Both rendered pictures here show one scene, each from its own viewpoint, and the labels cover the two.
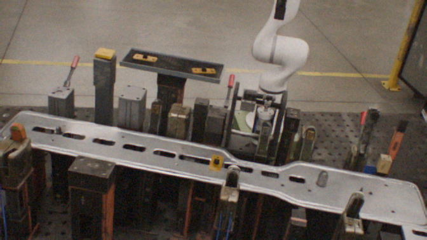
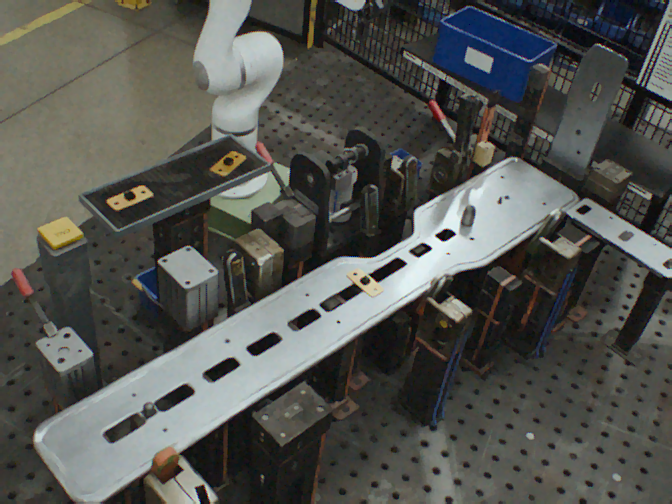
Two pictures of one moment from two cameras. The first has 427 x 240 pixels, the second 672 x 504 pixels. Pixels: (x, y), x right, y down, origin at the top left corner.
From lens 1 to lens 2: 1.17 m
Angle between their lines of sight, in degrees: 44
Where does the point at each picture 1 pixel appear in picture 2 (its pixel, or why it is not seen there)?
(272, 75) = (240, 105)
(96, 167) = (301, 410)
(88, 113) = not seen: outside the picture
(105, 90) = (82, 292)
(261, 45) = (225, 70)
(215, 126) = (306, 233)
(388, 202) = (529, 196)
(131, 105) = (205, 288)
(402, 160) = (374, 123)
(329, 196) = (491, 230)
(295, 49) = (270, 52)
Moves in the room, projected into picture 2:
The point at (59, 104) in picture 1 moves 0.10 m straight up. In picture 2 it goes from (84, 370) to (78, 332)
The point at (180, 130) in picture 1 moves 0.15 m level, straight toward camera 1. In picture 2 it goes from (277, 272) to (334, 309)
